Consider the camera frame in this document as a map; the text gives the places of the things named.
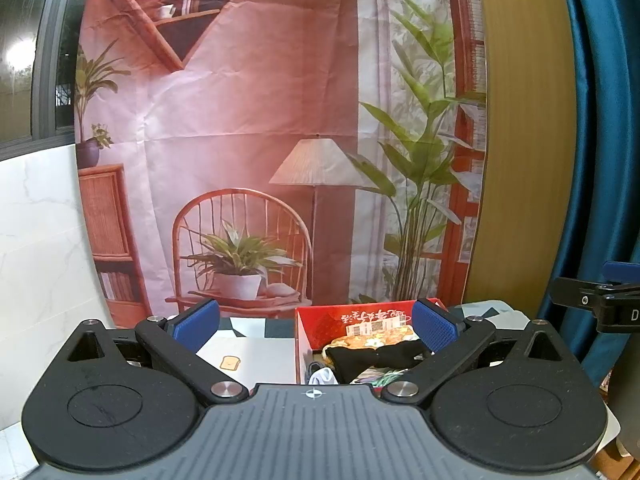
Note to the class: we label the red strawberry print box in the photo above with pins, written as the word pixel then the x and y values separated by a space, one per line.
pixel 320 320

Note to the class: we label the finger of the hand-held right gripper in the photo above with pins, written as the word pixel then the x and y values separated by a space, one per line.
pixel 575 292
pixel 620 271

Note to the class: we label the blue curtain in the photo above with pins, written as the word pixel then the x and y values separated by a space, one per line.
pixel 610 135

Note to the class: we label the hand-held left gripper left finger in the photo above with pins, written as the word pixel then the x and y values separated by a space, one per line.
pixel 197 322

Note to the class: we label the yellow orange floral cloth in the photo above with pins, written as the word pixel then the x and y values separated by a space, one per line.
pixel 395 332

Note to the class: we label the tan wooden board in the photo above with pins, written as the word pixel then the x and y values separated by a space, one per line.
pixel 525 160

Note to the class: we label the white sock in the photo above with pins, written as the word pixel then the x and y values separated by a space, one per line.
pixel 322 376

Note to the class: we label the black eye mask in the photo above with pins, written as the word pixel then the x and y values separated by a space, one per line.
pixel 370 360

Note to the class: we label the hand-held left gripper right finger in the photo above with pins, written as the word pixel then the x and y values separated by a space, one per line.
pixel 435 325

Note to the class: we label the dark framed window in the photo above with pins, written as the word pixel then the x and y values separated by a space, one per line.
pixel 50 60

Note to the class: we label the green tassel pendant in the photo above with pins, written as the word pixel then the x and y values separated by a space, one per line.
pixel 385 377

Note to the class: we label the printed wall backdrop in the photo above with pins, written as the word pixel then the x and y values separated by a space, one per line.
pixel 275 85

